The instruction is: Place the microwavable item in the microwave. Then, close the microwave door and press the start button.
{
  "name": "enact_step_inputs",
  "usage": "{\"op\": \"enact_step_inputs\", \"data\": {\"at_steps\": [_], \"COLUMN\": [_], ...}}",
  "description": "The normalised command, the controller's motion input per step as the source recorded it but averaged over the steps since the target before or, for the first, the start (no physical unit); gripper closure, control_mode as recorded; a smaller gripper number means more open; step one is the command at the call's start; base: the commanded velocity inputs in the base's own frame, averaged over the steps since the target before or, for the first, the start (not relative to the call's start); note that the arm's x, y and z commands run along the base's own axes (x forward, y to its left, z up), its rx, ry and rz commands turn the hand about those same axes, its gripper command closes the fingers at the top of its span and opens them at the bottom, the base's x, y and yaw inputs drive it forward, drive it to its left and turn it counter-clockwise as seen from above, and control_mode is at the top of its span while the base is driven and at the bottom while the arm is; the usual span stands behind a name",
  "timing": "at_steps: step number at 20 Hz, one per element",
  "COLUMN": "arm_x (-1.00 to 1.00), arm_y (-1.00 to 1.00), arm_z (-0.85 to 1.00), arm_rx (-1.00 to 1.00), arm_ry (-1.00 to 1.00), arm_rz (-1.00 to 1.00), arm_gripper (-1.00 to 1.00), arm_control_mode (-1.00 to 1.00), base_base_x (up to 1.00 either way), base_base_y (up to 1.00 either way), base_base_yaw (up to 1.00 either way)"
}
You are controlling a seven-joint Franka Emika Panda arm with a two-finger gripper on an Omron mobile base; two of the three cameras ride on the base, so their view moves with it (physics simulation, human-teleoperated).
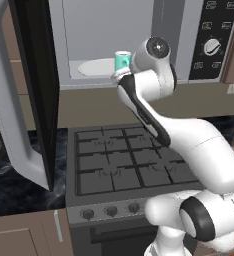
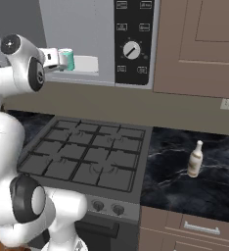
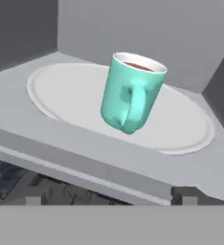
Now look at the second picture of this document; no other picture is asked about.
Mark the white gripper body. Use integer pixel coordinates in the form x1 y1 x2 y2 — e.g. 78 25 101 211
57 48 69 72

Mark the grey microwave door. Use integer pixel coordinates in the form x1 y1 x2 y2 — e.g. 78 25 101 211
0 0 48 69

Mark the round microwave dial knob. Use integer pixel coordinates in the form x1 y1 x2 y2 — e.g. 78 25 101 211
122 40 142 60

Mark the grey microwave oven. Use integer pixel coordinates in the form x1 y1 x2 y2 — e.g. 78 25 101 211
37 0 161 91

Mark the dark grey gas hob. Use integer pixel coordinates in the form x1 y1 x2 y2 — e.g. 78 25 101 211
16 115 154 206

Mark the dark round oven knob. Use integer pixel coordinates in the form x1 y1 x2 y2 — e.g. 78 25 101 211
112 203 126 217
91 199 106 213

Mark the cream bottle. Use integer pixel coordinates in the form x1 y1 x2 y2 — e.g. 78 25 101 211
187 139 205 178

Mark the grey oven front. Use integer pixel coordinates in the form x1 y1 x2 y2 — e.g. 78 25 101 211
31 192 142 251

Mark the brown base cupboard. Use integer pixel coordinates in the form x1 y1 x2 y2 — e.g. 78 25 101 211
137 205 229 251

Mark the brown wall cupboard door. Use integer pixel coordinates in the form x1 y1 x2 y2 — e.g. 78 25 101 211
153 0 229 100

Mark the black oven door handle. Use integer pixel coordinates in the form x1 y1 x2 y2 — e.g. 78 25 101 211
74 221 120 239

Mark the silver drawer handle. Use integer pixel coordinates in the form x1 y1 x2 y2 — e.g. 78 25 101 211
183 221 222 236

